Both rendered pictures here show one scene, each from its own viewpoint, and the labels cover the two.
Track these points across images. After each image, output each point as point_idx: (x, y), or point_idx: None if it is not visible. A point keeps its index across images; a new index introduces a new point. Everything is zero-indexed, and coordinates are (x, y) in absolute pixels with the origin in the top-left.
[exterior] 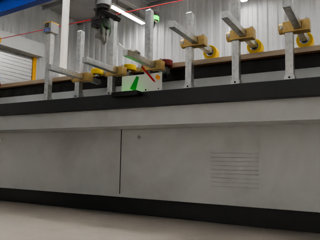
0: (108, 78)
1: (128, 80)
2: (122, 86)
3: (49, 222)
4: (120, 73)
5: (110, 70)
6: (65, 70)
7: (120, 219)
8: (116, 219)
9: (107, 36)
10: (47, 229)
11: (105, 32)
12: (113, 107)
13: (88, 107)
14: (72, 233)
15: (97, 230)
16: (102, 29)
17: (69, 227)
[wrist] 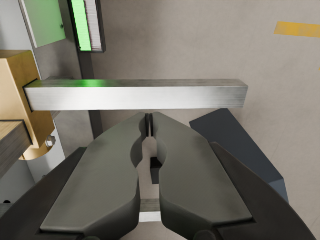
0: (52, 113)
1: (35, 5)
2: (55, 38)
3: (166, 73)
4: (32, 57)
5: (83, 80)
6: (157, 205)
7: (112, 23)
8: (112, 29)
9: (119, 143)
10: (195, 47)
11: (160, 168)
12: (90, 55)
13: (101, 126)
14: (200, 13)
15: (175, 3)
16: (239, 172)
17: (179, 36)
